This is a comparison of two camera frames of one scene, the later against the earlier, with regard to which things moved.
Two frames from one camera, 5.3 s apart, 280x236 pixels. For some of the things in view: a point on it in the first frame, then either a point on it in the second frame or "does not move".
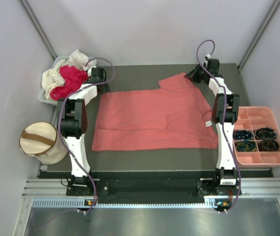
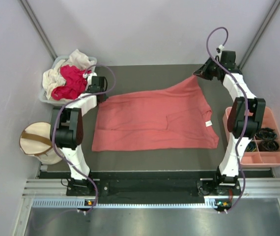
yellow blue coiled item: x=249 y=145 does not move
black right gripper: x=193 y=75 to x=203 y=72
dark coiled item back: x=265 y=133 does not move
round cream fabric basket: x=42 y=140 does not move
